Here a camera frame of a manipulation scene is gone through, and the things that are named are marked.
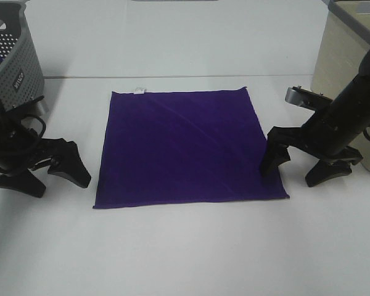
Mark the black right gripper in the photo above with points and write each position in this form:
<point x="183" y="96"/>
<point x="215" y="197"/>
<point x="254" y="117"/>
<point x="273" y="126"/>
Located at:
<point x="326" y="135"/>

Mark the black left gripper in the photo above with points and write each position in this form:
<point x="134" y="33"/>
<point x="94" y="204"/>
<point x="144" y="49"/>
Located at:
<point x="22" y="147"/>

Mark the purple towel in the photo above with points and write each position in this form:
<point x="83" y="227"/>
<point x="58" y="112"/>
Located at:
<point x="183" y="147"/>

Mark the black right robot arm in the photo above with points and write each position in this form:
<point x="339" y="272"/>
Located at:
<point x="327" y="134"/>

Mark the grey perforated laundry basket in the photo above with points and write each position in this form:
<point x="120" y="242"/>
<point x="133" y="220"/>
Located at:
<point x="21" y="77"/>

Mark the beige storage bin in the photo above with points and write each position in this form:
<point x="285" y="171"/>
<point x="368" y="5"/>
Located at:
<point x="345" y="42"/>

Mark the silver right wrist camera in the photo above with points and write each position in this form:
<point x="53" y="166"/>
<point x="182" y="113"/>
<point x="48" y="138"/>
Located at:
<point x="306" y="99"/>

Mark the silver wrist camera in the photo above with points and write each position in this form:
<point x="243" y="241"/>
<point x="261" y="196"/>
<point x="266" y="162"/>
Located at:
<point x="306" y="99"/>
<point x="37" y="106"/>

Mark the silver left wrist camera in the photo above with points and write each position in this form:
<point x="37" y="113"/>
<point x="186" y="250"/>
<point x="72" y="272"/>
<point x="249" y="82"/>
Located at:
<point x="37" y="106"/>

